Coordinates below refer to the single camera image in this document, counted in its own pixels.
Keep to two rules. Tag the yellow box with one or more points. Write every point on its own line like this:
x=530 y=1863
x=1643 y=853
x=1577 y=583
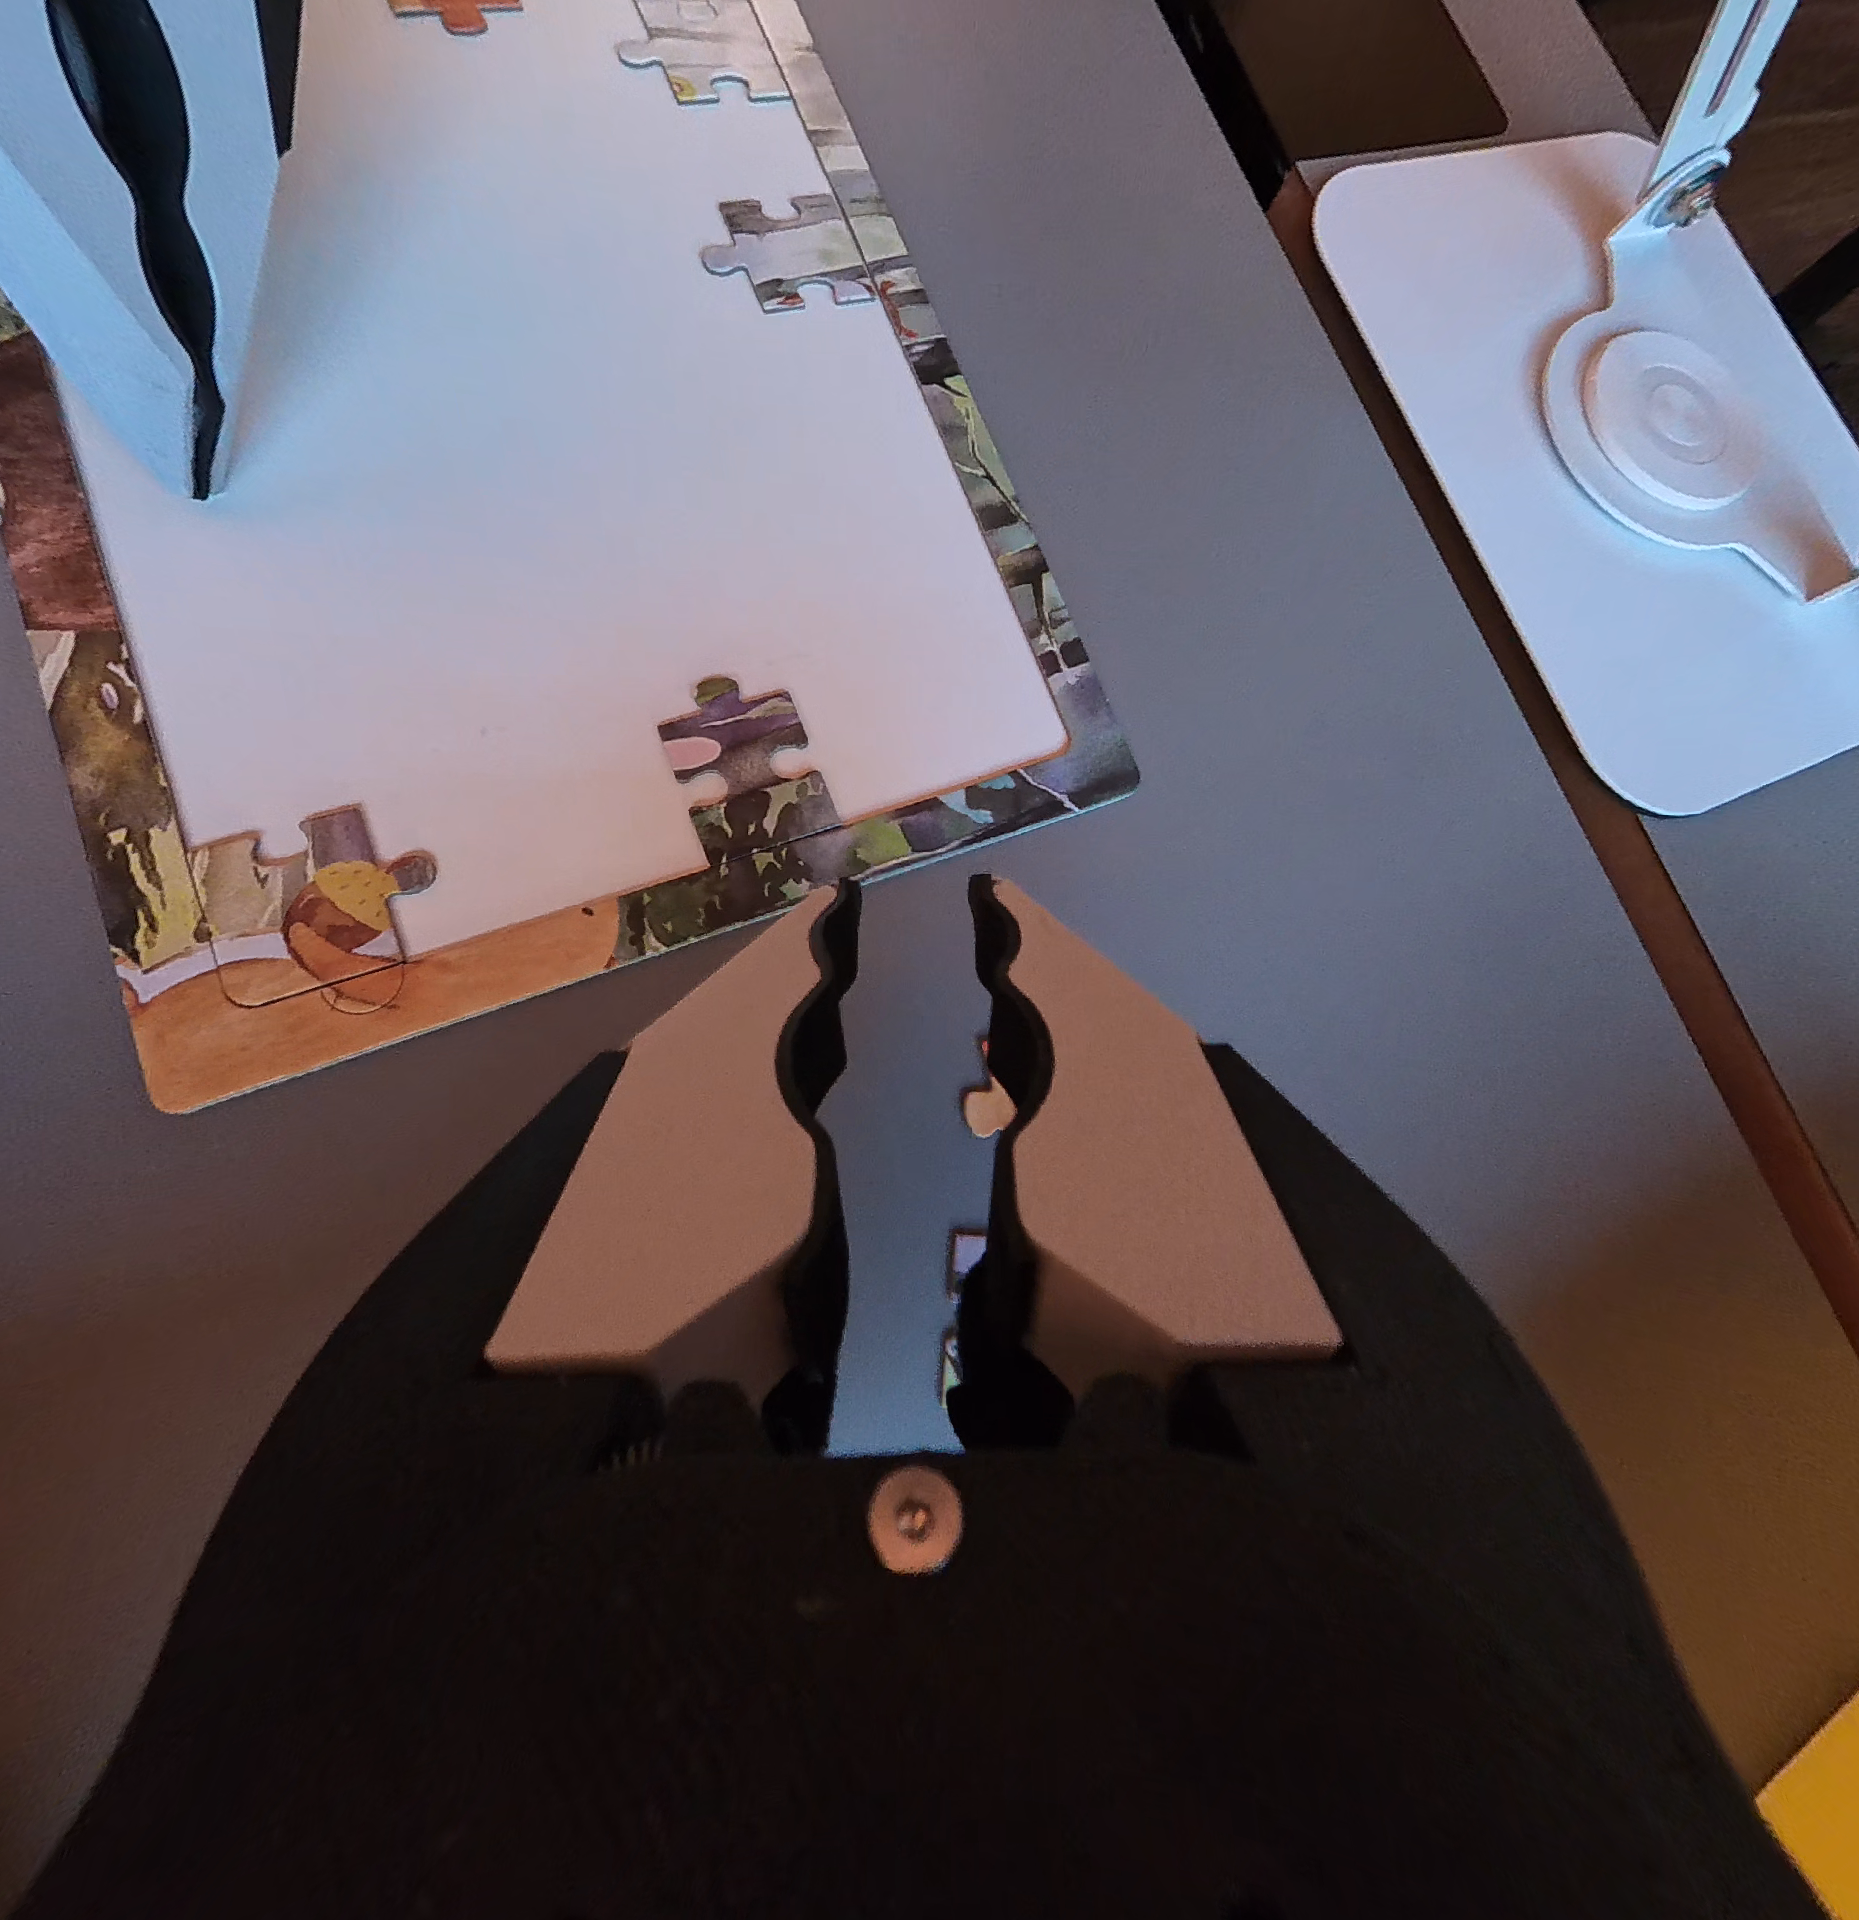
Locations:
x=1845 y=1815

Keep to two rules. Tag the pale jigsaw puzzle piece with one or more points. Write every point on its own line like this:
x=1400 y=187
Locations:
x=988 y=1111

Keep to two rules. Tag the orange jigsaw puzzle piece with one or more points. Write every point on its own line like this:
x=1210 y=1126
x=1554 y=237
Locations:
x=457 y=12

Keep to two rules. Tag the grey jigsaw puzzle piece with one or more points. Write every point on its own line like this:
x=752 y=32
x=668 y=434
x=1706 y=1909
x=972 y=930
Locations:
x=794 y=254
x=704 y=51

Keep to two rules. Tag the acorn jigsaw puzzle piece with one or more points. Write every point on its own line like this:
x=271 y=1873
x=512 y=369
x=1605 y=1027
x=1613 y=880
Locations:
x=336 y=915

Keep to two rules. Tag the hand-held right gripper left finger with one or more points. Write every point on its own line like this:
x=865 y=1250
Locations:
x=674 y=1200

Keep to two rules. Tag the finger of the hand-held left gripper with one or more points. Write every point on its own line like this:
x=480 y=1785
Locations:
x=246 y=300
x=58 y=300

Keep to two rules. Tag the white stand base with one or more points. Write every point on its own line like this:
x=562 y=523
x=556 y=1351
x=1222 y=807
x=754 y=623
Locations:
x=1470 y=450

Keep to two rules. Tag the purple jigsaw puzzle piece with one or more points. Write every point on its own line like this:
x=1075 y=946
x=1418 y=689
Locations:
x=735 y=750

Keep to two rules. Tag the grey desk with wooden edge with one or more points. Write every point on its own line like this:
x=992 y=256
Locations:
x=1769 y=976

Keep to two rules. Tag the jigsaw puzzle board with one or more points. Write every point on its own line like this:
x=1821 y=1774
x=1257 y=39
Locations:
x=494 y=524

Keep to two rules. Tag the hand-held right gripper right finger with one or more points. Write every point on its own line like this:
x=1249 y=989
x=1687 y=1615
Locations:
x=1154 y=1200

